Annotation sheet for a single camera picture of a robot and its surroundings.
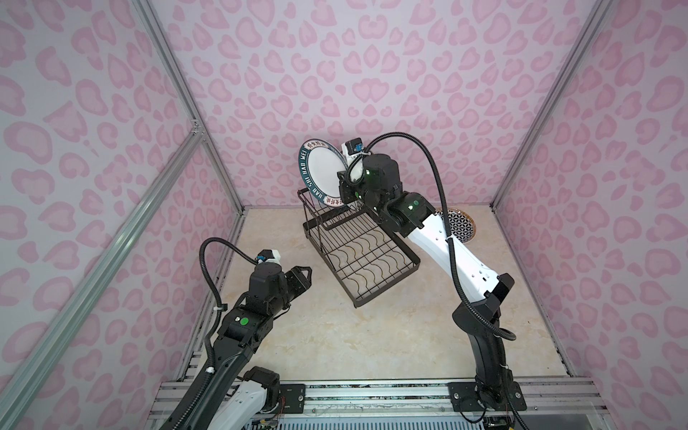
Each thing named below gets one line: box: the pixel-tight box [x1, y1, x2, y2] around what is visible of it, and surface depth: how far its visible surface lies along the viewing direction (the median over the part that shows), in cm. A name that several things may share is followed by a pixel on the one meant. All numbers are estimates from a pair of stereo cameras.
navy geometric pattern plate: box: [433, 207, 478, 244], surface depth 115 cm
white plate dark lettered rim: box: [297, 137, 348, 207], surface depth 76 cm
